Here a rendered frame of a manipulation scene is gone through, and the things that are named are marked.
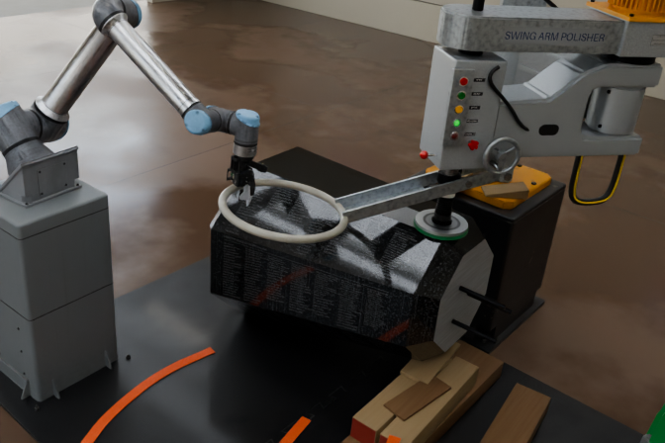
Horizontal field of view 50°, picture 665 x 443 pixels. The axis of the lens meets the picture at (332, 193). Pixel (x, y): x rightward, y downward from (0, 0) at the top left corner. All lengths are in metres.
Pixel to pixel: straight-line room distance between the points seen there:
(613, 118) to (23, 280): 2.35
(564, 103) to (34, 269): 2.10
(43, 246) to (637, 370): 2.81
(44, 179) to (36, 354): 0.71
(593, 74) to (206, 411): 2.05
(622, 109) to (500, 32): 0.65
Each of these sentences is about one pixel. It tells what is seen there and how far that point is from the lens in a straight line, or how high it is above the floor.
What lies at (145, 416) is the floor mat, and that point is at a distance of 3.17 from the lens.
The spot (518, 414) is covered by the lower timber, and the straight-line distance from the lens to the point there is 3.26.
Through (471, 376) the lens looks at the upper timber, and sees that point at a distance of 3.21.
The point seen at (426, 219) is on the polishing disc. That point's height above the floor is 0.87.
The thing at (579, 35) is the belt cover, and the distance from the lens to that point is 2.72.
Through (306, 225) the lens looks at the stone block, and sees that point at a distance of 3.04.
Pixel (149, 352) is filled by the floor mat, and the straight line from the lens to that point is 3.49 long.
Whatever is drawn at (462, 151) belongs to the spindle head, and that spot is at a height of 1.22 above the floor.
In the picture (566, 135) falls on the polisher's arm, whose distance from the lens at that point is 2.86.
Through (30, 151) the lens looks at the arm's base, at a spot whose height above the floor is 1.04.
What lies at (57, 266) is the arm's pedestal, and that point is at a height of 0.62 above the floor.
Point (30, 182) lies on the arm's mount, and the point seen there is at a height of 0.95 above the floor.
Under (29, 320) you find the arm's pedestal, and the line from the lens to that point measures 3.07.
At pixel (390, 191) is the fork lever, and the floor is 0.99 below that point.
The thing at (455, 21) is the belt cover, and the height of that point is 1.69.
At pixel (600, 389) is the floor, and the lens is 3.70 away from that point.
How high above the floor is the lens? 2.17
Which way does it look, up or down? 26 degrees down
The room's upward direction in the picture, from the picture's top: 5 degrees clockwise
